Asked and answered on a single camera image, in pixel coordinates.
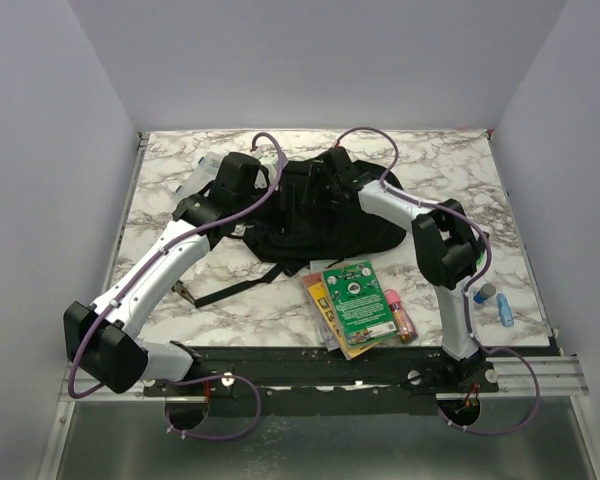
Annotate black student backpack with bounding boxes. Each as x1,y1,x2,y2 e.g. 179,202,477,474
194,159,406,309

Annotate grey bottle blue cap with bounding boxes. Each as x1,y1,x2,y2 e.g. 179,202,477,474
473,283,497,304

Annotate light blue small bottle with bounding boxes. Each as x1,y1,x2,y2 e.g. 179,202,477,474
496,292,514,328

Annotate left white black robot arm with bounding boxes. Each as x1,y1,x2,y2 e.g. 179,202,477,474
63,152,286,399

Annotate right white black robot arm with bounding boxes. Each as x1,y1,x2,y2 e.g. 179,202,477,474
303,146,491,392

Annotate clear plastic storage box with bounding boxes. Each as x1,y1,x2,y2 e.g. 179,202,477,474
174,152,223,201

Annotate yellow cover book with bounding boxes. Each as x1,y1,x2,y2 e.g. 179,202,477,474
302,273,380,360

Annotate green cover book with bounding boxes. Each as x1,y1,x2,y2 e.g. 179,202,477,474
321,260,398,348

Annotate thin booklet under books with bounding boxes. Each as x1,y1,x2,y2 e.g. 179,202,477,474
318,320,340,351

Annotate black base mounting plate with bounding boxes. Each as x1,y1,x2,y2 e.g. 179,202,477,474
144,347,498,416

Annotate yellow handled pliers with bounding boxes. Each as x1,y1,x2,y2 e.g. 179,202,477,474
171,281,196,305

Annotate aluminium extrusion rail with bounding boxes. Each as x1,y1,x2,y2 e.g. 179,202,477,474
59,356,589,402

